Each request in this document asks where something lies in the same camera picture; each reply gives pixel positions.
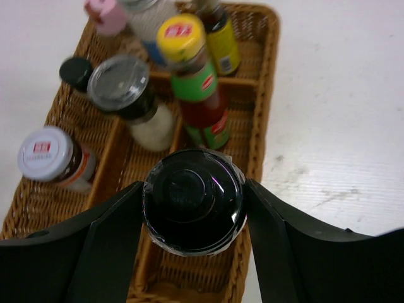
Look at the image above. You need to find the black cap pepper bottle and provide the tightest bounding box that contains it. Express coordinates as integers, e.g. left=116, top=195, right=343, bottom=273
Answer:
left=59, top=56, right=93, bottom=93

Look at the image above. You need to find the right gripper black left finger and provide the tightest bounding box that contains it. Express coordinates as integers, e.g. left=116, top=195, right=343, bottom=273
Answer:
left=1, top=181, right=143, bottom=302

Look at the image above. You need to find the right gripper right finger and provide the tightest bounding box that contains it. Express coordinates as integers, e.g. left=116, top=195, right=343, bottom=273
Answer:
left=244, top=179, right=403, bottom=302

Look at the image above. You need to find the red green sauce bottle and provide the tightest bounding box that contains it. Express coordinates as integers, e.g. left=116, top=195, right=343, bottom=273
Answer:
left=157, top=13, right=230, bottom=150

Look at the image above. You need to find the brown cap yellow oil bottle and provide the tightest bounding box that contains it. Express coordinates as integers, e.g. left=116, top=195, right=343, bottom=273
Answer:
left=193, top=0, right=241, bottom=76

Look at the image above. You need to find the pink cap spice jar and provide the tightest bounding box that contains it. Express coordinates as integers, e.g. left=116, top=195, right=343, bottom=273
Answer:
left=84, top=0, right=128, bottom=37

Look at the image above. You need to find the brown wicker divided tray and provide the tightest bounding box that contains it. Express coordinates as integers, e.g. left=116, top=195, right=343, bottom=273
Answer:
left=1, top=3, right=279, bottom=302

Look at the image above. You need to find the silver cap blue label shaker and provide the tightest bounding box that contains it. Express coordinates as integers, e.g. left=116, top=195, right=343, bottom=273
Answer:
left=118, top=0, right=179, bottom=68

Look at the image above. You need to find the small red label white jar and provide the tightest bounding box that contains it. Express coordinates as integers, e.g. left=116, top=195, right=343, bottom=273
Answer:
left=17, top=126, right=97, bottom=194

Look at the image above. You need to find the white black top grinder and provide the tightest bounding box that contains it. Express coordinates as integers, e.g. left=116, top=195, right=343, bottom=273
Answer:
left=142, top=148, right=247, bottom=257

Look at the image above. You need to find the black lid salt grinder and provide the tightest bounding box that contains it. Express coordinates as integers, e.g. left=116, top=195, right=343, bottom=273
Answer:
left=87, top=54, right=175, bottom=152

